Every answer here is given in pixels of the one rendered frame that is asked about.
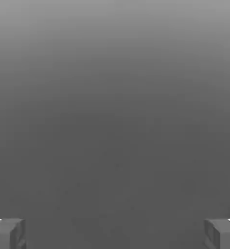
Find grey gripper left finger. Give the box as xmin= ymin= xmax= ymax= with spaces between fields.
xmin=0 ymin=217 xmax=27 ymax=249

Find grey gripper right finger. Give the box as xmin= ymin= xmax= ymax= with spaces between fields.
xmin=203 ymin=217 xmax=230 ymax=249

